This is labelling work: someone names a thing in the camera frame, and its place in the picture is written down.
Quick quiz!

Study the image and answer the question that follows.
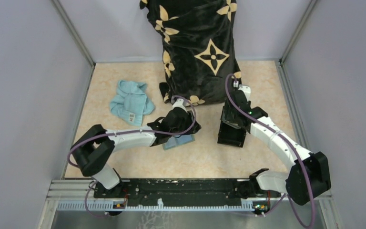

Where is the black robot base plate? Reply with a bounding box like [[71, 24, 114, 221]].
[[93, 178, 281, 207]]

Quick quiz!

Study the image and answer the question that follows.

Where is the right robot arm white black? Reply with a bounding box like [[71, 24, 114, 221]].
[[221, 90, 332, 205]]

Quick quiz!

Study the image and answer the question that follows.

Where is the black beige flower-patterned blanket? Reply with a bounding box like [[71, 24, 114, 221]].
[[139, 0, 241, 105]]

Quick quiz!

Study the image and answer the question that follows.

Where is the white slotted cable duct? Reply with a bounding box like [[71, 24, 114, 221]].
[[56, 199, 267, 212]]

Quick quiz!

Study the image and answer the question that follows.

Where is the light blue cloth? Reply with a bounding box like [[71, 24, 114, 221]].
[[109, 80, 155, 126]]

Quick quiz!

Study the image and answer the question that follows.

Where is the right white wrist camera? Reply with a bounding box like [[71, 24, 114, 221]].
[[238, 84, 251, 101]]

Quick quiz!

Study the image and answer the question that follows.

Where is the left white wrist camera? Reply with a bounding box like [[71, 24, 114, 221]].
[[173, 98, 187, 112]]

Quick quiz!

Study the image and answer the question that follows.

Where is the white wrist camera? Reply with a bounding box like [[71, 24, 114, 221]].
[[238, 84, 251, 101], [173, 98, 187, 112]]

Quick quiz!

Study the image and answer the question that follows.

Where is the aluminium frame rail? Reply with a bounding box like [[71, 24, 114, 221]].
[[45, 178, 333, 202]]

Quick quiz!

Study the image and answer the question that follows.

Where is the black card tray box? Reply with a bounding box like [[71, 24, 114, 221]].
[[217, 105, 246, 148]]

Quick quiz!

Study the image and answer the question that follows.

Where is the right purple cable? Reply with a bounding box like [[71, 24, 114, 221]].
[[225, 73, 317, 229]]

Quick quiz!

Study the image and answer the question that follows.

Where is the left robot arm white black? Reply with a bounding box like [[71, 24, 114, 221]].
[[68, 107, 202, 198]]

